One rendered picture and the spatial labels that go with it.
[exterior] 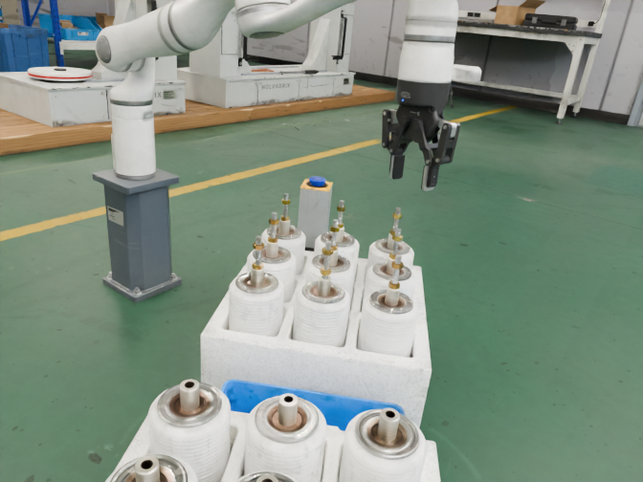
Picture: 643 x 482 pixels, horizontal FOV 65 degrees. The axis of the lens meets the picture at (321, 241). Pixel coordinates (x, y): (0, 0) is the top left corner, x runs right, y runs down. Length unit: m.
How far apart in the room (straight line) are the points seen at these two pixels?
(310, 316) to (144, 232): 0.57
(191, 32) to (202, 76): 2.62
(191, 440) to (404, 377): 0.39
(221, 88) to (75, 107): 1.02
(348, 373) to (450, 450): 0.25
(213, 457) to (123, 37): 0.83
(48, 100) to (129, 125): 1.62
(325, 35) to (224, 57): 1.23
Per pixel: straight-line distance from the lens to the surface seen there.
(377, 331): 0.87
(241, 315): 0.89
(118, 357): 1.17
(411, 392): 0.90
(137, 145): 1.25
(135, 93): 1.23
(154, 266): 1.35
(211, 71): 3.57
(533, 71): 5.83
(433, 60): 0.74
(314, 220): 1.24
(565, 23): 5.19
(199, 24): 1.02
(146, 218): 1.29
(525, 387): 1.22
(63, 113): 2.87
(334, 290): 0.90
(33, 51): 5.36
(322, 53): 4.50
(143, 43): 1.13
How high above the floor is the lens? 0.69
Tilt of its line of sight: 24 degrees down
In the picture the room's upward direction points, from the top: 5 degrees clockwise
